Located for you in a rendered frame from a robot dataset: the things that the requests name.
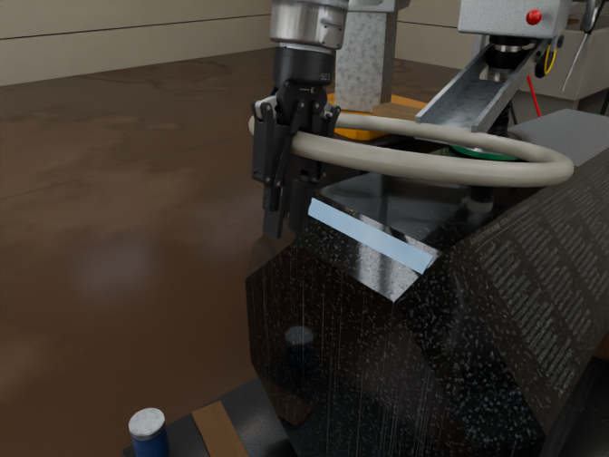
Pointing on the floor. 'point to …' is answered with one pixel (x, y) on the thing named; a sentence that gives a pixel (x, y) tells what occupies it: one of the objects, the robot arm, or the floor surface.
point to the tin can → (149, 433)
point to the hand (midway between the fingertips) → (286, 209)
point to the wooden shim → (218, 432)
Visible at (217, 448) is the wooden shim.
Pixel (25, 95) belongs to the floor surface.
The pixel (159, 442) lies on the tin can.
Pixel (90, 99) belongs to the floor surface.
